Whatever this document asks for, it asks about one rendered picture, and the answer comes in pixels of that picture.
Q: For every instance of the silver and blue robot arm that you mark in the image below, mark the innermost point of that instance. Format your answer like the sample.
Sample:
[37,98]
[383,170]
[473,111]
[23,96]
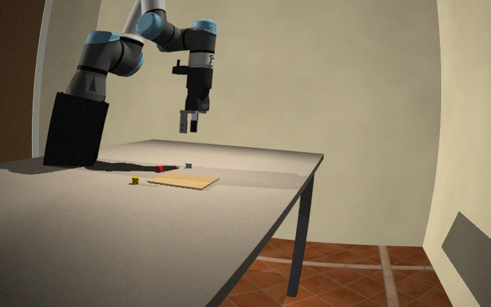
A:
[122,54]

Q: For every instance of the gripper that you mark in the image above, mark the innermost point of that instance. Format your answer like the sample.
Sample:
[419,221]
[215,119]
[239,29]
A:
[199,82]

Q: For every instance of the tan square mat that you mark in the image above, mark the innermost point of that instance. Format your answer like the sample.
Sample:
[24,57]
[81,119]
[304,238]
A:
[184,180]

